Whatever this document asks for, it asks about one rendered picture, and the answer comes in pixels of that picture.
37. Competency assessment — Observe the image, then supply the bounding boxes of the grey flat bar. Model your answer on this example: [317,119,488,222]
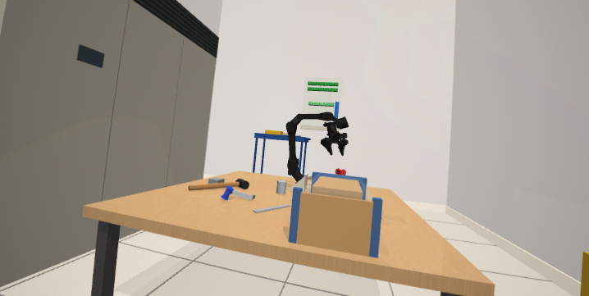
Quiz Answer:
[253,204,290,213]

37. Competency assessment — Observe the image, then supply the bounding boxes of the grey cylinder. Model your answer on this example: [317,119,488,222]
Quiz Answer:
[276,180,286,194]

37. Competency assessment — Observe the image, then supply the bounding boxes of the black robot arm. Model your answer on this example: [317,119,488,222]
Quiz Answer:
[286,112,349,183]

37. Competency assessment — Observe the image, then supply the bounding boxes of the black-headed mallet with wooden handle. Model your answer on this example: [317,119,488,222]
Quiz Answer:
[188,179,249,190]

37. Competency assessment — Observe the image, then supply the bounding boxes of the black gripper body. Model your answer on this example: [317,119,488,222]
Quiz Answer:
[321,130,349,146]

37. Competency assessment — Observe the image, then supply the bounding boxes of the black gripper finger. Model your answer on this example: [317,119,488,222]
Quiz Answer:
[323,142,333,155]
[338,143,347,156]

